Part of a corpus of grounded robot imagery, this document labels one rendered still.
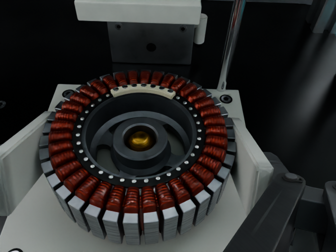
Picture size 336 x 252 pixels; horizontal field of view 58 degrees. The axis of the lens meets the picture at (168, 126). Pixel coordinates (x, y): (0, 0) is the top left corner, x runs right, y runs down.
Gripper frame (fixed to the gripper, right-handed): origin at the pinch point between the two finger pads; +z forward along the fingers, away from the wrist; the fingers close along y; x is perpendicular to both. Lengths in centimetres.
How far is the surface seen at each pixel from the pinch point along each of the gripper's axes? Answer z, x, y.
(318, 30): 17.9, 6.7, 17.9
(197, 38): 12.1, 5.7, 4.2
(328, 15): 17.0, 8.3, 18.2
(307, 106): 8.1, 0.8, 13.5
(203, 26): 11.5, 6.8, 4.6
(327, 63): 13.3, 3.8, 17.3
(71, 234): -2.9, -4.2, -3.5
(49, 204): -1.3, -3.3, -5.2
